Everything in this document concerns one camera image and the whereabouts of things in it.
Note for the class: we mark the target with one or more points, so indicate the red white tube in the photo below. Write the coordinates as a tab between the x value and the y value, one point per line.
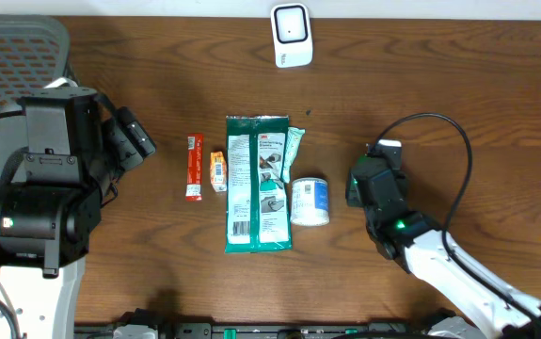
194	168

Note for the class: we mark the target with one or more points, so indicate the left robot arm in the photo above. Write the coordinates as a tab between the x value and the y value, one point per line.
36	306

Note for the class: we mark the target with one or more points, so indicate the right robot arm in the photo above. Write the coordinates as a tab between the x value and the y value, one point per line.
422	248

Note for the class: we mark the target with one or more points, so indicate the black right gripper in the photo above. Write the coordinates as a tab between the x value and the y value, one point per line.
352	193

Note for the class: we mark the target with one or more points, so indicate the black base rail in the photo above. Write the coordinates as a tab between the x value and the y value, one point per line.
145	324

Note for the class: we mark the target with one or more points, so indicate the light green small pouch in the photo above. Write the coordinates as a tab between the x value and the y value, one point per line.
294	137

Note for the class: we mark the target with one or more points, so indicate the grey plastic mesh basket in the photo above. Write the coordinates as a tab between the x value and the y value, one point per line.
11	61

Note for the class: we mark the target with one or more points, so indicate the small orange carton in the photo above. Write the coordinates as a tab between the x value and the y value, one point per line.
218	172

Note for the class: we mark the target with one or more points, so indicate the white blue round container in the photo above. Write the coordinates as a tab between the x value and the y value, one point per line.
310	204

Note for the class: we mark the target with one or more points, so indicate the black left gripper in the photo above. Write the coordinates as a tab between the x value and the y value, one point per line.
128	139

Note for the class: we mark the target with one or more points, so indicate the green 3M product package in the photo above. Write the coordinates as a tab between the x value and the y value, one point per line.
258	218

